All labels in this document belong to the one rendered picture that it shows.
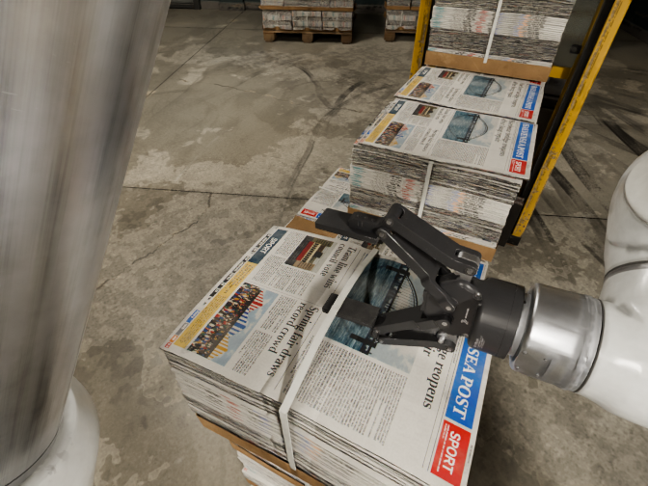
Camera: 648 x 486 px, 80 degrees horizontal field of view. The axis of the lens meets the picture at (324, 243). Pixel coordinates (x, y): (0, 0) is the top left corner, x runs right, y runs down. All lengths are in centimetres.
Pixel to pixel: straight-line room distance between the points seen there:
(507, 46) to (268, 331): 114
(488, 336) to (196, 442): 138
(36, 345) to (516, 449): 164
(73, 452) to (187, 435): 137
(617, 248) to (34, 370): 47
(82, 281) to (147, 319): 184
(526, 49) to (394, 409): 115
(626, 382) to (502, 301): 11
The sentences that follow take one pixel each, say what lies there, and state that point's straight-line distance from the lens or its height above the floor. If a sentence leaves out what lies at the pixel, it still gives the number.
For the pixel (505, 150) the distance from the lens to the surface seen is 97.
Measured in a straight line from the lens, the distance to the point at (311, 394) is 47.
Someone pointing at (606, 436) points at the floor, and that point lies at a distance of 191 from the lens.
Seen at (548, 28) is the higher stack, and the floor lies 121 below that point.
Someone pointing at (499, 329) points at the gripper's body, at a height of 120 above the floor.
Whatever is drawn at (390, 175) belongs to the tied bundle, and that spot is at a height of 100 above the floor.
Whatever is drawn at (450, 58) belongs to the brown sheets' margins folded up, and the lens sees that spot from 142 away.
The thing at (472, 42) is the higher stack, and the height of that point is 115.
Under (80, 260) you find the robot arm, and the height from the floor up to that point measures 139.
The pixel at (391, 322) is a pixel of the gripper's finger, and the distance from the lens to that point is 47.
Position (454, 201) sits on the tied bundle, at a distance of 92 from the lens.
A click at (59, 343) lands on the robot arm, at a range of 21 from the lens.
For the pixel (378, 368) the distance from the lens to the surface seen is 49.
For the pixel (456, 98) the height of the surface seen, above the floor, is 107.
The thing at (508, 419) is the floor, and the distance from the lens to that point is 177.
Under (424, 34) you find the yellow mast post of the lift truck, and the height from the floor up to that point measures 102.
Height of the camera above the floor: 149
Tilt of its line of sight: 43 degrees down
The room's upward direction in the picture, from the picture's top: straight up
